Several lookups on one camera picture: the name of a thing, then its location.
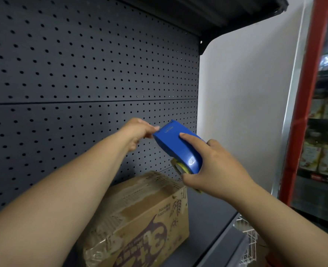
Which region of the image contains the person's left hand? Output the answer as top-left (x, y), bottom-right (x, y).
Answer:
top-left (119, 117), bottom-right (160, 152)

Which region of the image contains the person's right hand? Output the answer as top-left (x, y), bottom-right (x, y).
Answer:
top-left (179, 132), bottom-right (261, 204)

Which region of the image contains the blue tape dispenser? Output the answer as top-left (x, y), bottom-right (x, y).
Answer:
top-left (152, 119), bottom-right (204, 175)

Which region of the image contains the person's right forearm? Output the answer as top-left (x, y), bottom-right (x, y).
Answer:
top-left (225, 183), bottom-right (328, 267)

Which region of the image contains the person's left forearm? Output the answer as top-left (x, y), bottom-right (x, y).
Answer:
top-left (0, 130), bottom-right (132, 267)

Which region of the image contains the clear packing tape roll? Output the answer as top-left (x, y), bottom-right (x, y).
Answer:
top-left (170, 158), bottom-right (204, 195)

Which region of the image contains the printed brown cardboard box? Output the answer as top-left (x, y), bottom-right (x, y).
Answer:
top-left (76, 171), bottom-right (190, 267)

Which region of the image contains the red framed display fridge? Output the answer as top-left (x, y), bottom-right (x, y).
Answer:
top-left (275, 0), bottom-right (328, 237)

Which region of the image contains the white wire basket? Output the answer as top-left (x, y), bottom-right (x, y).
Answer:
top-left (233, 215), bottom-right (258, 267)

